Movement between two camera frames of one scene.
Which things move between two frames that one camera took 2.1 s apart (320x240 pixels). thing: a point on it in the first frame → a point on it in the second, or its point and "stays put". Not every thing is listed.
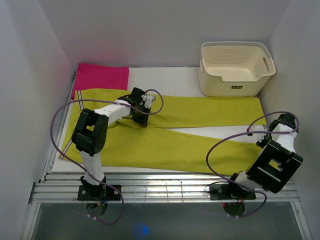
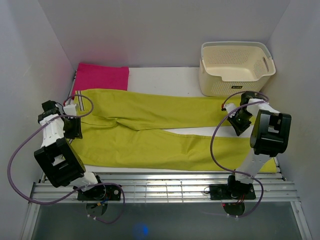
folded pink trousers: x=90 y=76 stays put
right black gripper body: x=266 y=139 → x=240 y=120
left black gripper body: x=139 y=118 → x=72 y=127
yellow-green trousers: x=130 y=144 stays put
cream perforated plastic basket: x=235 y=68 stays put
